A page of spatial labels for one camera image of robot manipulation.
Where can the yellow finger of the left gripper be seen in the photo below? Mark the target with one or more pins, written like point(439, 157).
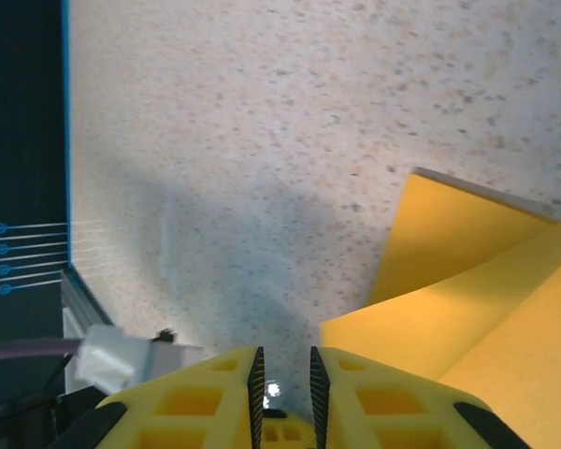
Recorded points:
point(285, 432)

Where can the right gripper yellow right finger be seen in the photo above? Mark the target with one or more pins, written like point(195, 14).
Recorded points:
point(341, 421)

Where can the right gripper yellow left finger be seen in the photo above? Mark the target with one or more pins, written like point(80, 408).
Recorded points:
point(236, 407)

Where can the yellow cloth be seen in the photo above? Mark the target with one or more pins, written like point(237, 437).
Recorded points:
point(472, 280)

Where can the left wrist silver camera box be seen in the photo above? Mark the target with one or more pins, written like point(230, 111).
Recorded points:
point(173, 357)

